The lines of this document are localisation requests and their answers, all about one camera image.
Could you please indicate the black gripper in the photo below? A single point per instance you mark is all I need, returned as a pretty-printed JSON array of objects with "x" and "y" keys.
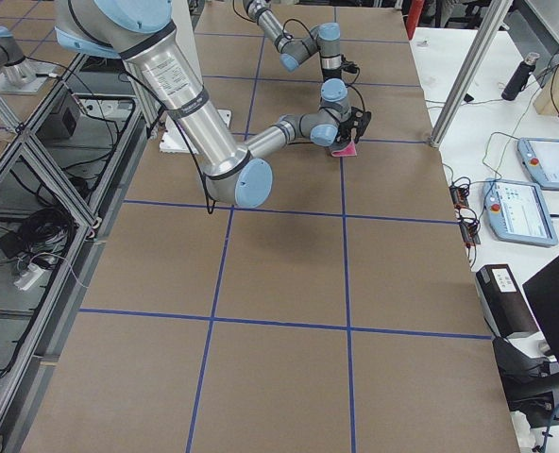
[{"x": 345, "y": 130}]

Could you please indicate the pink and grey towel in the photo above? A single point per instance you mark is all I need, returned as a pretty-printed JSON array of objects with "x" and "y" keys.
[{"x": 343, "y": 149}]

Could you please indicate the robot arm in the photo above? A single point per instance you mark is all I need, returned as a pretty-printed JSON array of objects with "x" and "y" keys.
[
  {"x": 144, "y": 35},
  {"x": 323, "y": 40}
]

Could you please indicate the black water bottle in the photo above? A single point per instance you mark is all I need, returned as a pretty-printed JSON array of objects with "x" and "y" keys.
[{"x": 518, "y": 81}]

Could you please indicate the near teach pendant tablet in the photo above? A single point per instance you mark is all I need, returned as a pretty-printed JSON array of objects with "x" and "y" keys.
[{"x": 517, "y": 212}]

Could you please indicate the teach pendant tablet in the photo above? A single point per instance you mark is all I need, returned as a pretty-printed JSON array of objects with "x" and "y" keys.
[
  {"x": 540, "y": 158},
  {"x": 517, "y": 212}
]

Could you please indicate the far teach pendant tablet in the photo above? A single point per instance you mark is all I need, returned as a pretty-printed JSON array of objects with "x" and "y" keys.
[{"x": 540, "y": 158}]

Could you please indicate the brown and black box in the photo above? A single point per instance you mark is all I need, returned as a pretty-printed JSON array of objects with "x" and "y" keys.
[{"x": 504, "y": 306}]

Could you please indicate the black computer monitor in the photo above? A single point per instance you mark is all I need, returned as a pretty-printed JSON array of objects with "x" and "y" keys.
[{"x": 532, "y": 385}]

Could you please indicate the aluminium frame post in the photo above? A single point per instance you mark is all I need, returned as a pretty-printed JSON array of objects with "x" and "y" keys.
[{"x": 484, "y": 37}]

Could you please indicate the aluminium frame rack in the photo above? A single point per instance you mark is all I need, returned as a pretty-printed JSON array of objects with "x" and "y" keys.
[{"x": 69, "y": 145}]

